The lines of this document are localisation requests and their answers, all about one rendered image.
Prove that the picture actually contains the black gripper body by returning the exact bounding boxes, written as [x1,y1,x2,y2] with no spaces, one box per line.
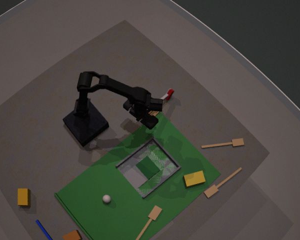
[123,100,159,130]

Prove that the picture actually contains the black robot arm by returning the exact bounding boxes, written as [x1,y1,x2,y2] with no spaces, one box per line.
[73,71,163,122]

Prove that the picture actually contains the white golf ball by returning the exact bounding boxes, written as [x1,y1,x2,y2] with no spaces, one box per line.
[102,195,111,203]

